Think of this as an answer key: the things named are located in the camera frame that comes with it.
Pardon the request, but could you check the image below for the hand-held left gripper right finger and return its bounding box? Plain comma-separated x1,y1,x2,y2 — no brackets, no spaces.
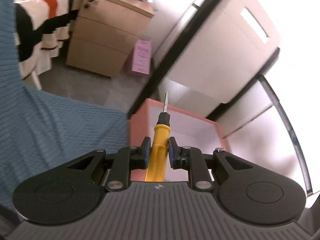
168,136,253,192

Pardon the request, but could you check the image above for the blue knitted blanket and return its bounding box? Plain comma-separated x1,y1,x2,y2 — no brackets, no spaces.
0,0,131,212

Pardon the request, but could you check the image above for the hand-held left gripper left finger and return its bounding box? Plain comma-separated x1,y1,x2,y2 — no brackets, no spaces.
67,136,152,192

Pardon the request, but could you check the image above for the small pink carton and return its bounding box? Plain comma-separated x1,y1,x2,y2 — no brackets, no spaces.
131,38,152,76

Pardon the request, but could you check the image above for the yellow black screwdriver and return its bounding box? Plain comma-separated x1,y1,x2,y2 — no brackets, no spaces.
144,90,172,182

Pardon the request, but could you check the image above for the pink storage box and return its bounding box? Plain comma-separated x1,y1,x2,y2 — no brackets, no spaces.
127,98,229,182

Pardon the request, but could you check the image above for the striped bed blanket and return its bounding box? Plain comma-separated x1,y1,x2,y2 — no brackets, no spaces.
14,0,87,81

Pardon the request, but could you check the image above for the dark metal rail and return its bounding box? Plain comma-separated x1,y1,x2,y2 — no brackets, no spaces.
259,76,313,196

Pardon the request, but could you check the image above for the wooden nightstand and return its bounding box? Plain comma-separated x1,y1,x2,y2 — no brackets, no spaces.
66,0,155,78

